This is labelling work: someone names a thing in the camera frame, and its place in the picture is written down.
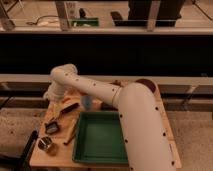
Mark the black rectangular block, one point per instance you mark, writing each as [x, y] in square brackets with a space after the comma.
[107, 107]

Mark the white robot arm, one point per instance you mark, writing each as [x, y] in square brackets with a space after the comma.
[145, 137]

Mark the black handled brush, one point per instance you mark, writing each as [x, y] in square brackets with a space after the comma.
[52, 125]

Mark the black table leg bar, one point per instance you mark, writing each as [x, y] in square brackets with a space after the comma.
[16, 163]

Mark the purple bowl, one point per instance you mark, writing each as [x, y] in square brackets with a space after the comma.
[148, 83]

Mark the blue grey cup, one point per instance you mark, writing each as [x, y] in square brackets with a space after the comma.
[86, 101]

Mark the green box in background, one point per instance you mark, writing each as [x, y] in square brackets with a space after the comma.
[80, 22]

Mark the green plastic tray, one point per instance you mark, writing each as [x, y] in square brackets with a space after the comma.
[99, 139]

